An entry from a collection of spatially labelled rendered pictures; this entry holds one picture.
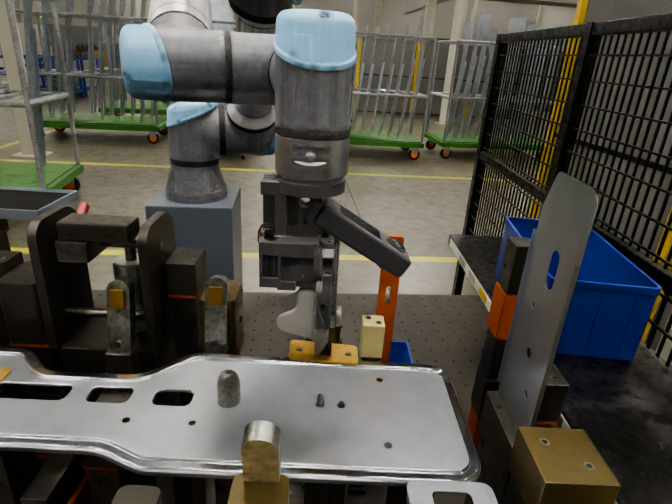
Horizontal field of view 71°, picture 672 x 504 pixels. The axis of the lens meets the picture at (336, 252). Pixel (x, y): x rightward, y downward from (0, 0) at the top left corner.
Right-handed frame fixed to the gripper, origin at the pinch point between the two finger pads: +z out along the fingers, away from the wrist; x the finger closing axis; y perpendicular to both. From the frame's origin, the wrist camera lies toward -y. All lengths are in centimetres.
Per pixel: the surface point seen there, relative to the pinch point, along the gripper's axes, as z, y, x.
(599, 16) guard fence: -58, -151, -254
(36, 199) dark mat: -3, 56, -39
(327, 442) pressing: 13.2, -1.1, 3.2
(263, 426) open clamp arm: 1.2, 5.4, 13.3
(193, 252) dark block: 1.2, 23.2, -26.7
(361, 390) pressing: 13.3, -5.9, -7.1
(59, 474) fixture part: 25.5, 36.8, -1.2
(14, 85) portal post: 27, 392, -562
